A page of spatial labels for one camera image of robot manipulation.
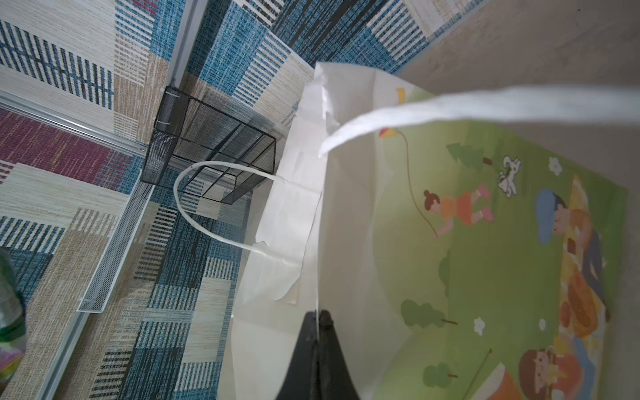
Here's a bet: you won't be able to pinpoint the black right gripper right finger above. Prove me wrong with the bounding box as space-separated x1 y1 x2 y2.
318 310 359 399

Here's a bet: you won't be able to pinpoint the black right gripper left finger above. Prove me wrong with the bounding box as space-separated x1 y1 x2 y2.
276 312 319 400

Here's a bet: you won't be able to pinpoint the white illustrated paper bag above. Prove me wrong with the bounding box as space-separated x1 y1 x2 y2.
172 61 640 400

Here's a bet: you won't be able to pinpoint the green Fox's candy bag front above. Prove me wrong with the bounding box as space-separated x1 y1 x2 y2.
1 249 27 393

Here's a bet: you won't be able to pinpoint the black wire shelf rack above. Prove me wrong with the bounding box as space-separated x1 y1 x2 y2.
141 86 283 205

